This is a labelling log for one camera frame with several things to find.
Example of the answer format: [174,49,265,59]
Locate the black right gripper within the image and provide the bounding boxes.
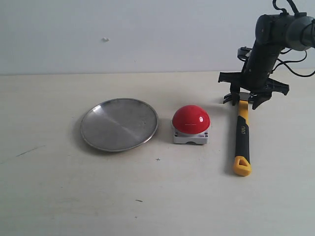
[219,42,289,110]

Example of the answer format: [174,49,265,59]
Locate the yellow black claw hammer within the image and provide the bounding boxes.
[223,92,252,177]

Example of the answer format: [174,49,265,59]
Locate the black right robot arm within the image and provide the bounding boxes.
[219,12,315,109]

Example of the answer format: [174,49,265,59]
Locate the red dome push button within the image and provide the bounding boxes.
[172,105,211,145]

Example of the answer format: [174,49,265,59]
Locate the round steel plate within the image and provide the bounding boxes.
[80,98,159,152]

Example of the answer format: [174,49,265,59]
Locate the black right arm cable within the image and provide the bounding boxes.
[272,0,315,77]

